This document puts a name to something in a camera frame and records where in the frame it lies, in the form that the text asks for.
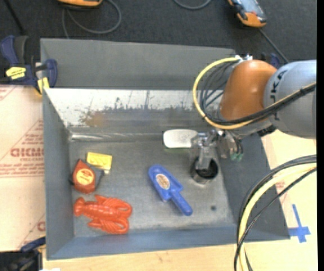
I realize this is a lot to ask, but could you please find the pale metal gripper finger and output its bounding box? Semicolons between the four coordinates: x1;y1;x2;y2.
196;147;208;171
207;148;218;172

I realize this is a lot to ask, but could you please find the black cup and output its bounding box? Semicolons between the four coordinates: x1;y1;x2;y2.
190;156;220;183

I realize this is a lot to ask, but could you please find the white oval object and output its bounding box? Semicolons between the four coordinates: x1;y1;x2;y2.
163;129;199;150

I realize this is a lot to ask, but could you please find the blue toy scoop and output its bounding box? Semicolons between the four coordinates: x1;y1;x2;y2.
147;164;194;217

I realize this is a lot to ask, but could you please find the grey metal bin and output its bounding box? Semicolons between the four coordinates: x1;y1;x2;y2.
40;37;291;261

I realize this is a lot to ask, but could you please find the yellow packet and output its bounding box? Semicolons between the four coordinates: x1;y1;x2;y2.
86;151;113;171

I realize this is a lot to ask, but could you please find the red toy lobster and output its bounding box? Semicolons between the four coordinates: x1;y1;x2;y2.
73;194;133;235

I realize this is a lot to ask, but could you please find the orange tape measure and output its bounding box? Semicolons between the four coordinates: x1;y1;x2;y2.
71;159;98;195

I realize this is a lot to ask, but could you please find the brown cardboard board red print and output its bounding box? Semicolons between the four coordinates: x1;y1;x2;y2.
0;84;47;253

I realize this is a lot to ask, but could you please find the black cylinder on white bracket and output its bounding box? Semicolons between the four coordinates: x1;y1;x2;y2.
257;124;277;137

